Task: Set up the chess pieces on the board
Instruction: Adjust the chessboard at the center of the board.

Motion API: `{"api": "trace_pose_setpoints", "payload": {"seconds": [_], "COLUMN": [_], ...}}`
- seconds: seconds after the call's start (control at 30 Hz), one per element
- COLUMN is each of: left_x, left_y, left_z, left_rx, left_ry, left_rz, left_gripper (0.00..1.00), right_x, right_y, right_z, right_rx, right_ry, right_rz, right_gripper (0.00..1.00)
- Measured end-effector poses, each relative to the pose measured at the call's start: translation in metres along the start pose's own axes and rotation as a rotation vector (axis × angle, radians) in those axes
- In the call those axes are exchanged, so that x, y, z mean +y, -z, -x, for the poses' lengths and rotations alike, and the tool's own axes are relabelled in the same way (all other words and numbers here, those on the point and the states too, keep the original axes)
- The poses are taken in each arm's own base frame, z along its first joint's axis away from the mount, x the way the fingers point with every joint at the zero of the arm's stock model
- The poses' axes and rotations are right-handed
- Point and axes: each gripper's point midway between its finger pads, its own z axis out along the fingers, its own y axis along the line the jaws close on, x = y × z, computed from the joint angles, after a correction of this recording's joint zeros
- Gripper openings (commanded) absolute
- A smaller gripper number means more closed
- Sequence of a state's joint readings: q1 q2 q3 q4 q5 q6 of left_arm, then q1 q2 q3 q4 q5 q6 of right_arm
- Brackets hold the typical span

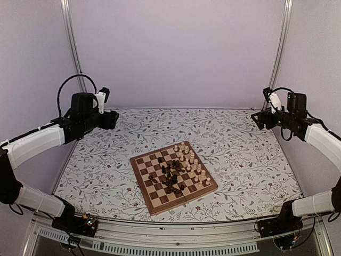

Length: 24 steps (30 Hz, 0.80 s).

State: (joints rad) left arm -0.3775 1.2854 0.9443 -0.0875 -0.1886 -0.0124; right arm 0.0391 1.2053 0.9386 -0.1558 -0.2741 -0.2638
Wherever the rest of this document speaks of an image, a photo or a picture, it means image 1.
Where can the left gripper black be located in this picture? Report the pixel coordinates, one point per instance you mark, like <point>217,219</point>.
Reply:
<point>110,120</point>

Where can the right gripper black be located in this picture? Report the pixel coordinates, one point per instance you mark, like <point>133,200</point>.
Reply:
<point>262,114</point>

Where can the wooden chess board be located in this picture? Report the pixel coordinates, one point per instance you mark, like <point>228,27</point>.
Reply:
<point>147,173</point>

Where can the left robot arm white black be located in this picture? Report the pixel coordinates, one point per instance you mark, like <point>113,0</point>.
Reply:
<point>17,151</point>

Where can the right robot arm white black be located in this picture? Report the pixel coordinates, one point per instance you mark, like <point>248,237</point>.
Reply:
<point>312,149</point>

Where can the pile of dark pieces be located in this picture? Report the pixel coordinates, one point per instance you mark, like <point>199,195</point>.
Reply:
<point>170,173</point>

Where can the row of white pieces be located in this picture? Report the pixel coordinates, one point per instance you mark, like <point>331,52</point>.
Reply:
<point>196,176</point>

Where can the floral patterned table mat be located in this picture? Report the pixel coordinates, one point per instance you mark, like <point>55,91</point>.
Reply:
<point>253,175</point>

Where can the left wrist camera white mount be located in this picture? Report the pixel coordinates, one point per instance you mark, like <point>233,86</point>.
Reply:
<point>101,98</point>

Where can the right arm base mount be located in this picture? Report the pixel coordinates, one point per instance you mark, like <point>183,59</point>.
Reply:
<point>285,222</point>

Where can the right aluminium frame post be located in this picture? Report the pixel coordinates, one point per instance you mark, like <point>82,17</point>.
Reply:
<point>281,44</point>

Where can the aluminium frame post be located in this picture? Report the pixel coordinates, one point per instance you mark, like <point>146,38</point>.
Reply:
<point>67,19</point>
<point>281,44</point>

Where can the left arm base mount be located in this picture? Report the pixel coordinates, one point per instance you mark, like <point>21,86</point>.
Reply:
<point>85,225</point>

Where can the left aluminium frame post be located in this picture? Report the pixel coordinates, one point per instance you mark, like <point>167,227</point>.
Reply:
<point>67,19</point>

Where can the front aluminium rail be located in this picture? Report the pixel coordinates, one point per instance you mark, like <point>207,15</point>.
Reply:
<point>123,237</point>

